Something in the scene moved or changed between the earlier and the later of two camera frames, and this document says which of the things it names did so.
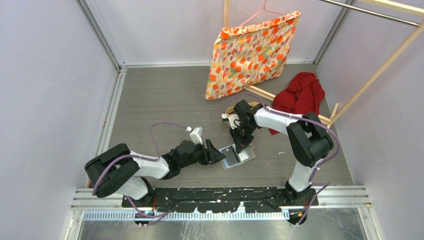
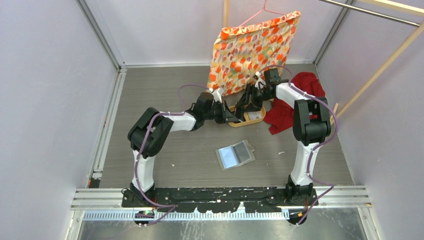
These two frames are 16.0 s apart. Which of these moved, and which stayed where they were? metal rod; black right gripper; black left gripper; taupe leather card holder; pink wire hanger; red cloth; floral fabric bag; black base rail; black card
Moved: black card; black right gripper; black left gripper
Stayed: black base rail; metal rod; floral fabric bag; taupe leather card holder; pink wire hanger; red cloth
